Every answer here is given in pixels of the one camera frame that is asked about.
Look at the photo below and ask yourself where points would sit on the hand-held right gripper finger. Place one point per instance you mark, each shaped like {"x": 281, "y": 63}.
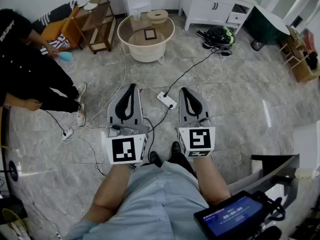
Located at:
{"x": 198, "y": 107}
{"x": 187, "y": 104}

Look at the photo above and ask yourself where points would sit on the long white power strip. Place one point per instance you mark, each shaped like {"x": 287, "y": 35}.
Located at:
{"x": 166, "y": 99}

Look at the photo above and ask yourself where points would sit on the wooden shelf cart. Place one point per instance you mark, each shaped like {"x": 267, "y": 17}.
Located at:
{"x": 96, "y": 21}

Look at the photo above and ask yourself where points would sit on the clear acrylic holder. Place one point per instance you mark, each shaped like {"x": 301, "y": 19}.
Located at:
{"x": 137, "y": 16}

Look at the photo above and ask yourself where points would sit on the black round stand base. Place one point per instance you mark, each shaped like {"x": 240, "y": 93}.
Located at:
{"x": 13, "y": 171}

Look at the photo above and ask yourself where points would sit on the person's right forearm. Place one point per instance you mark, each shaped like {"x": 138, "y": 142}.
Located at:
{"x": 212, "y": 184}

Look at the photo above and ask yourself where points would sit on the wooden chair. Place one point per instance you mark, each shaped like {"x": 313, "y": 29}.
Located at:
{"x": 295, "y": 56}

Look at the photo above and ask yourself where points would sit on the person's black shoe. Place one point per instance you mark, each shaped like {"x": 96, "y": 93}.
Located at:
{"x": 176, "y": 147}
{"x": 155, "y": 157}

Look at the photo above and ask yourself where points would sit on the light blue handheld object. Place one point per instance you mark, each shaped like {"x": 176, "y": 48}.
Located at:
{"x": 66, "y": 56}

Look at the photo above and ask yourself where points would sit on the orange sofa with striped blanket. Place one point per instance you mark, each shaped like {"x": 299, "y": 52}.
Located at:
{"x": 50, "y": 16}

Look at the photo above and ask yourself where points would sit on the person's left black shoe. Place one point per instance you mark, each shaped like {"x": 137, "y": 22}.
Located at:
{"x": 155, "y": 157}

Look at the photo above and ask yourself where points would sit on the person's right black shoe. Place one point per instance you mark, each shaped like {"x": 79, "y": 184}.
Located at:
{"x": 176, "y": 147}

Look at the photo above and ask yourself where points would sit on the small white power strip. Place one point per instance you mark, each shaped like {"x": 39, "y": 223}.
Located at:
{"x": 68, "y": 133}

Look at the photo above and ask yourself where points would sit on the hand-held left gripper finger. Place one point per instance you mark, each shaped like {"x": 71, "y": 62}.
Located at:
{"x": 133, "y": 104}
{"x": 119, "y": 109}

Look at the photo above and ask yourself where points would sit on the white equipment block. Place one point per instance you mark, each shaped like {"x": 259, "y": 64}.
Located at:
{"x": 307, "y": 146}

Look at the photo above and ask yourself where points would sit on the person's left forearm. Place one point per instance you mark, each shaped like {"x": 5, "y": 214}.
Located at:
{"x": 110, "y": 191}

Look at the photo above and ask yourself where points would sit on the white round board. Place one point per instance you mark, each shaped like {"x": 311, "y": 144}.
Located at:
{"x": 272, "y": 17}

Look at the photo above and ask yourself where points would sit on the small white rounded object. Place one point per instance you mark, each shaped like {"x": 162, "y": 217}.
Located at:
{"x": 90, "y": 6}

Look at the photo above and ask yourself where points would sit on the person's light blue shirt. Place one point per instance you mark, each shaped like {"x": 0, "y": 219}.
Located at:
{"x": 155, "y": 209}

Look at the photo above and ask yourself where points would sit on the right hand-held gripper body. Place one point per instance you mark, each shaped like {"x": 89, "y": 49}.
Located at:
{"x": 200, "y": 139}

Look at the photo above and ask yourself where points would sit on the black picture frame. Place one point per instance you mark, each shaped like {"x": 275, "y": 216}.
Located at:
{"x": 150, "y": 34}

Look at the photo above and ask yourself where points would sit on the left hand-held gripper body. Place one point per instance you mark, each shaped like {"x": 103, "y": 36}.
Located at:
{"x": 125, "y": 146}

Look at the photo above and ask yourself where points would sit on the white cabinet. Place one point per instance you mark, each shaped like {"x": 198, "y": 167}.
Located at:
{"x": 207, "y": 6}

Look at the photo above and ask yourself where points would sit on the person's black trousers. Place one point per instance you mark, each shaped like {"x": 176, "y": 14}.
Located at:
{"x": 182, "y": 162}

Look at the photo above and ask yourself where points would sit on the cardboard box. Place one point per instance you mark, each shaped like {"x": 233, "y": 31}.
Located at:
{"x": 303, "y": 71}

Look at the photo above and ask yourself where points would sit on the black bag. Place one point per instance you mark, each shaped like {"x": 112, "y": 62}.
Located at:
{"x": 312, "y": 59}

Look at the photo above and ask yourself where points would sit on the black green helmet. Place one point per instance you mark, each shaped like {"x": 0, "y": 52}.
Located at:
{"x": 217, "y": 35}

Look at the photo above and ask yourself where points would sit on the black charger adapter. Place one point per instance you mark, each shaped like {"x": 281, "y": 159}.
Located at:
{"x": 225, "y": 53}

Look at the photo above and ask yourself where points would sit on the black tablet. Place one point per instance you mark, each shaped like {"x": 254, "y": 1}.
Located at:
{"x": 232, "y": 219}

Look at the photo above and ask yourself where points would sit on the yellow racket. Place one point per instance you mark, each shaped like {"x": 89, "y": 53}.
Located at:
{"x": 11, "y": 219}

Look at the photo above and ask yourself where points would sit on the red chair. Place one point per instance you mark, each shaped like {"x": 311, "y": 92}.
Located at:
{"x": 309, "y": 40}

